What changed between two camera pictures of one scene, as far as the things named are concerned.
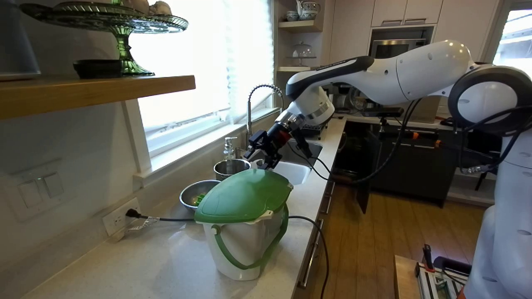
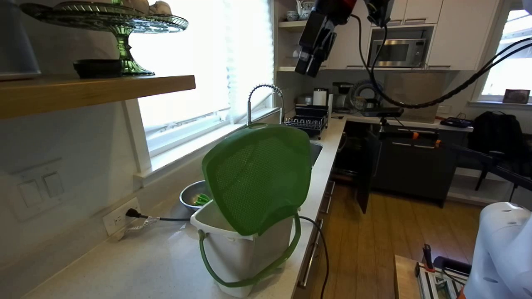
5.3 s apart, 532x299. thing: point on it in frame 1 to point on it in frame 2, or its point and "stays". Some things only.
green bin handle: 264,258 to 251,281
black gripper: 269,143 to 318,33
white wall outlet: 118,224 stays
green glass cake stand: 115,15 stays
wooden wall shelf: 40,97 stays
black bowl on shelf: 98,68 stays
